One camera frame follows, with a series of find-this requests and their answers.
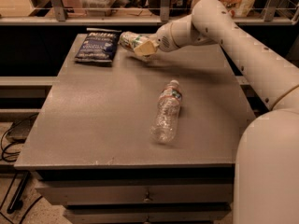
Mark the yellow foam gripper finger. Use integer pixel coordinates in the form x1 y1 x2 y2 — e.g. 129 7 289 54
134 40 158 56

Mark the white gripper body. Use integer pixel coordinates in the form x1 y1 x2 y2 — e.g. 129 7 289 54
155 15 214 52

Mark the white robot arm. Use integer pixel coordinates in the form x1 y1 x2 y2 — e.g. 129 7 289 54
134 0 299 224

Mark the blue chip bag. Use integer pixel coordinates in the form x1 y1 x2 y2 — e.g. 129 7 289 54
75 29 121 65

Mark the clear plastic water bottle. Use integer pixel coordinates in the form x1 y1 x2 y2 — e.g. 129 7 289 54
150 79 182 144

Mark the grey drawer cabinet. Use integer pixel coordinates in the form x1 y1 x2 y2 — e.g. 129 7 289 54
16 45 254 224

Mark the grey metal shelf rail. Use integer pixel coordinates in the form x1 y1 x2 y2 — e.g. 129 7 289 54
0 0 299 26

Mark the black cables left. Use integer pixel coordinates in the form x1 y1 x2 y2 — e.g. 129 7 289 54
0 113 40 224

